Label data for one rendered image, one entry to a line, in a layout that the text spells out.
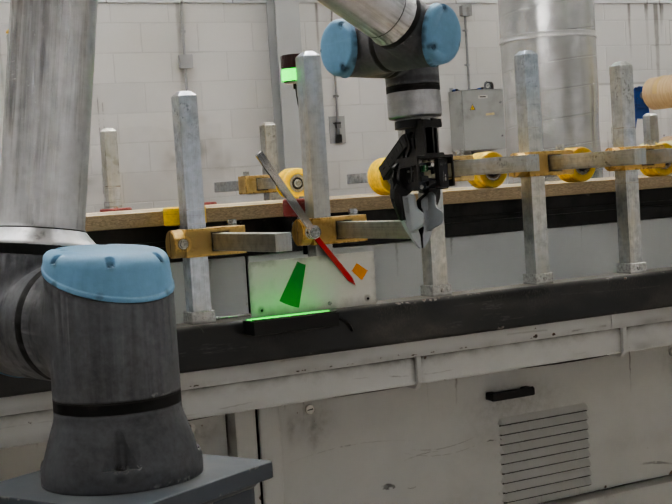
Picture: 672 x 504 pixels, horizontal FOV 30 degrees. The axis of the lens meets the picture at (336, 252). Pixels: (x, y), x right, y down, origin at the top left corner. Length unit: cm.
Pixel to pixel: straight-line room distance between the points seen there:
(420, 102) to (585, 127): 428
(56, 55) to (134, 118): 802
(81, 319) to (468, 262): 145
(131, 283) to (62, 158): 25
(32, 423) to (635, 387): 153
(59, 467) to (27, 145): 41
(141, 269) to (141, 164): 821
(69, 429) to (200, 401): 82
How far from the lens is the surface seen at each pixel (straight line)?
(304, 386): 235
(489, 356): 256
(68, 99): 163
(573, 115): 628
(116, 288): 143
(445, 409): 279
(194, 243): 220
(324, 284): 231
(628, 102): 275
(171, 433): 147
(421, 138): 205
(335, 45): 199
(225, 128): 986
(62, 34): 164
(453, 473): 282
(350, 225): 228
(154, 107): 970
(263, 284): 226
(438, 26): 188
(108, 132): 331
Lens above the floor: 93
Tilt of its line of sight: 3 degrees down
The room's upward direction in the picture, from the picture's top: 4 degrees counter-clockwise
